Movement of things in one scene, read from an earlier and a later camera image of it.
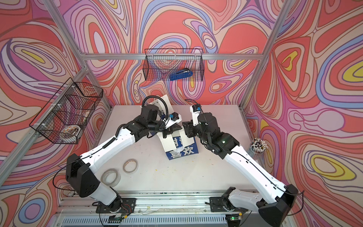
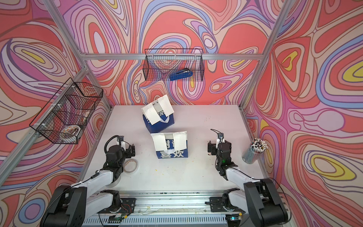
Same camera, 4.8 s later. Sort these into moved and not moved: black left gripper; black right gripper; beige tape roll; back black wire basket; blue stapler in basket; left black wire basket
Moved: black right gripper; black left gripper
Not moved: beige tape roll; blue stapler in basket; back black wire basket; left black wire basket
